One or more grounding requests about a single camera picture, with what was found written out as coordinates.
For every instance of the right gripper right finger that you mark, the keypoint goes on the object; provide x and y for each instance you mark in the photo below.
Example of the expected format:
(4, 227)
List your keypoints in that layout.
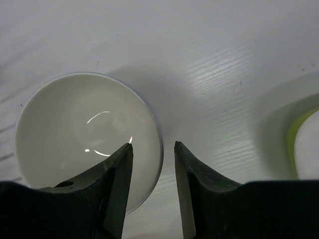
(213, 206)

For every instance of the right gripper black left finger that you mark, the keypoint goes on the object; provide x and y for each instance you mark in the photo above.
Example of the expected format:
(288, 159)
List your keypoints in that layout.
(91, 205)

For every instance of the white square dish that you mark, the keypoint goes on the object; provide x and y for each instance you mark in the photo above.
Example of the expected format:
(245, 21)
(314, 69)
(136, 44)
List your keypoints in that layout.
(307, 149)

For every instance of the lime green bowl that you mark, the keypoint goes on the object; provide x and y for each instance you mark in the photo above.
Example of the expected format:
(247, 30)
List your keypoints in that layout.
(291, 137)

